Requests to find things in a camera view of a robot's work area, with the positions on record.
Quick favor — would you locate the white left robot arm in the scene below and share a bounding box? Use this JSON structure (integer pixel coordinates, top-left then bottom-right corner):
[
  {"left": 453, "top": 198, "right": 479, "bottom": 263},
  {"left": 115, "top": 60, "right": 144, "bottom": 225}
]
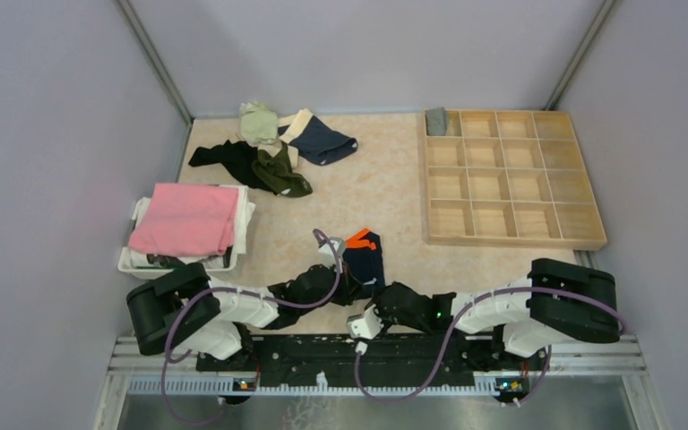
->
[{"left": 125, "top": 263, "right": 365, "bottom": 371}]

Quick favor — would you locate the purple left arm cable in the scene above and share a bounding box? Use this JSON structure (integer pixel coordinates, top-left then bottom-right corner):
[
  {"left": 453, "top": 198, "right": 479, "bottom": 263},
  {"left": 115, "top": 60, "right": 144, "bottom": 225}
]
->
[{"left": 160, "top": 228, "right": 345, "bottom": 427}]

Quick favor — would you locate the pink folded cloth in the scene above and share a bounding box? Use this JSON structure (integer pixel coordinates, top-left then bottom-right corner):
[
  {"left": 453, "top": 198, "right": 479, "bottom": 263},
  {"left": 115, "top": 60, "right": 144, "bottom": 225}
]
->
[{"left": 128, "top": 183, "right": 239, "bottom": 257}]

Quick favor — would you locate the wooden compartment tray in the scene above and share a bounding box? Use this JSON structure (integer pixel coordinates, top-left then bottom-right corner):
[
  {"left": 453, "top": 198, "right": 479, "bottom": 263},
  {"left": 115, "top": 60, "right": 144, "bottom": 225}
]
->
[{"left": 421, "top": 108, "right": 607, "bottom": 251}]

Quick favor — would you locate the light green underwear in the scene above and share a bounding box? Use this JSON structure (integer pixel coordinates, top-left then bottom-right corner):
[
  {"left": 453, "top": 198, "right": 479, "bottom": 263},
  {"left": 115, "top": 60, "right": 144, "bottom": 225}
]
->
[{"left": 239, "top": 102, "right": 279, "bottom": 145}]

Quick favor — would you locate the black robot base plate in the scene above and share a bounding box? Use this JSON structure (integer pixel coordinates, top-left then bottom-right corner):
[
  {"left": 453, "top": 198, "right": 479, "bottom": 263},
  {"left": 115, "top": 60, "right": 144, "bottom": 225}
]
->
[{"left": 196, "top": 333, "right": 544, "bottom": 389}]

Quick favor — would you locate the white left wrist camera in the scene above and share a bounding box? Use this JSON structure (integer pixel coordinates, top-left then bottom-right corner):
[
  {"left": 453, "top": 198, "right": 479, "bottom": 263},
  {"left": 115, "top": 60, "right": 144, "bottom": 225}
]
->
[{"left": 318, "top": 237, "right": 347, "bottom": 266}]

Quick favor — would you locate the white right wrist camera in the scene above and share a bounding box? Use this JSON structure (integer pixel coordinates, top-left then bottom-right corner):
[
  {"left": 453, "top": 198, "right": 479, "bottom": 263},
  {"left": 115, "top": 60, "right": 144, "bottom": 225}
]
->
[{"left": 347, "top": 305, "right": 384, "bottom": 340}]

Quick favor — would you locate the dark green underwear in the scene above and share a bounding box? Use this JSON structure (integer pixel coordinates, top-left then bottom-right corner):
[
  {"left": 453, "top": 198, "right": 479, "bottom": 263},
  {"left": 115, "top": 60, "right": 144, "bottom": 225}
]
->
[{"left": 252, "top": 149, "right": 314, "bottom": 198}]

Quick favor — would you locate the grey underwear white waistband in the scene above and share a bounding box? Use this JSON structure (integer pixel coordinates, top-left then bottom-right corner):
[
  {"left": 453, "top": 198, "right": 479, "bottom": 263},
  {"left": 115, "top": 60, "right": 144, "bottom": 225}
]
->
[{"left": 425, "top": 107, "right": 449, "bottom": 136}]

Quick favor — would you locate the white folded cloth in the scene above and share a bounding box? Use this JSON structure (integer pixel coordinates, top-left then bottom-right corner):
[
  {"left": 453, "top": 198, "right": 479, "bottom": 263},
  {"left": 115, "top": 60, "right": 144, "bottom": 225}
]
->
[{"left": 129, "top": 185, "right": 256, "bottom": 270}]

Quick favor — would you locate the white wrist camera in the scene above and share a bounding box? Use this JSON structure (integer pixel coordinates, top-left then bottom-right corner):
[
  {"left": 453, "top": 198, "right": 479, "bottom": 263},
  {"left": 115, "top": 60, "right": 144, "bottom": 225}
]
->
[
  {"left": 318, "top": 237, "right": 347, "bottom": 266},
  {"left": 347, "top": 305, "right": 384, "bottom": 340}
]

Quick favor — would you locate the black underwear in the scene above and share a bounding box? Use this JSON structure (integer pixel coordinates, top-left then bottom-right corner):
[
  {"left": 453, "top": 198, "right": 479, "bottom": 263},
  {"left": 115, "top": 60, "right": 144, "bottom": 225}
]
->
[{"left": 188, "top": 141, "right": 273, "bottom": 193}]

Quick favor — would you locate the navy underwear cream waistband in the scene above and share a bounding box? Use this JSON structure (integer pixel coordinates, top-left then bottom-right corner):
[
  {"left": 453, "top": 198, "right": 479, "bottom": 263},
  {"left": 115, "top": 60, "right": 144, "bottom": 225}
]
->
[{"left": 278, "top": 108, "right": 359, "bottom": 166}]

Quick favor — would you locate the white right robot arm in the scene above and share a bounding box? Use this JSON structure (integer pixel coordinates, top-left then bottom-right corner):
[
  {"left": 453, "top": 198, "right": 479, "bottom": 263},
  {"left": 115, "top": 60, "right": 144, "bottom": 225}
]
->
[{"left": 348, "top": 258, "right": 626, "bottom": 369}]

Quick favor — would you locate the navy orange underwear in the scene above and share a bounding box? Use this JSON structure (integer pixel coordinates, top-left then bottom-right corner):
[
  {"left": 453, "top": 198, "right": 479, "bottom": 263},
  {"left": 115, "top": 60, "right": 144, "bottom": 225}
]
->
[{"left": 343, "top": 228, "right": 386, "bottom": 299}]

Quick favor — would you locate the aluminium frame rail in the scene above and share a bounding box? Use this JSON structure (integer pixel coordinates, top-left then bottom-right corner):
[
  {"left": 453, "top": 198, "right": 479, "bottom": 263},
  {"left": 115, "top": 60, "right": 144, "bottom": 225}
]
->
[{"left": 93, "top": 334, "right": 669, "bottom": 429}]

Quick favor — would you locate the white perforated plastic basket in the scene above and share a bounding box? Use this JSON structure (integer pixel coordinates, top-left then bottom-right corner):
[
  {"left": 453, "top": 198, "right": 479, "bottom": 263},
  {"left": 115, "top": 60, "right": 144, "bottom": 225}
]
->
[{"left": 117, "top": 197, "right": 239, "bottom": 280}]

